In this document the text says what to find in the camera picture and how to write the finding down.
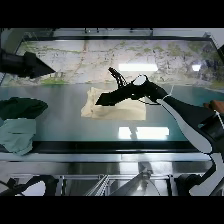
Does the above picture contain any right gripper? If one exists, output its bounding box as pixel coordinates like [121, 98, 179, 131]
[94, 85, 135, 107]

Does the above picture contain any cream shirt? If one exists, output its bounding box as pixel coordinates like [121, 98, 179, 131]
[80, 86, 148, 121]

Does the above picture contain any pale green garment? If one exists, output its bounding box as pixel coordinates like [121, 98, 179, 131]
[0, 117, 37, 156]

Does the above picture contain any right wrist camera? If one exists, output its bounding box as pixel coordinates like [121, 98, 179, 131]
[107, 66, 130, 89]

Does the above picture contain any silver frame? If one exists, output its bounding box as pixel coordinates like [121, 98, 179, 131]
[0, 28, 224, 197]

